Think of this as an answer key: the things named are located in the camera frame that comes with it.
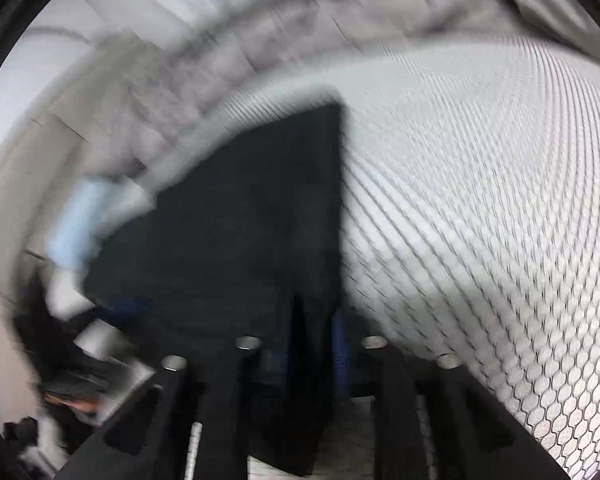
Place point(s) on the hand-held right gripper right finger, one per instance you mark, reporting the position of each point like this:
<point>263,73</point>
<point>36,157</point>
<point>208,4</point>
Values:
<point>341,355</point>

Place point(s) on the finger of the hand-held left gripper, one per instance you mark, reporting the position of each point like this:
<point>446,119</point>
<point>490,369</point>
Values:
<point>125,310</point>

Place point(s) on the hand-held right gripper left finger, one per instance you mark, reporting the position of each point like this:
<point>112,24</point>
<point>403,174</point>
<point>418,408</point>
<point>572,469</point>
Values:
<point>225,400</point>

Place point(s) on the black pants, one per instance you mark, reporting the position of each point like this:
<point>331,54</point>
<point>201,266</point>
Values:
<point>260,220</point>

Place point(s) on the light blue bed sheet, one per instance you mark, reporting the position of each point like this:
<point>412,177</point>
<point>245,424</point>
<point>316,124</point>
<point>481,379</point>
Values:
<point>80,220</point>

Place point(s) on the white honeycomb mattress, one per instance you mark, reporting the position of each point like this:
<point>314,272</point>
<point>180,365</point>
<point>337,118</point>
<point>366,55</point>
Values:
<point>480,185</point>

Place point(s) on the grey quilted duvet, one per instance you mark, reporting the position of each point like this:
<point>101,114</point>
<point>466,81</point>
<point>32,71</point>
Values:
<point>290,35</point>

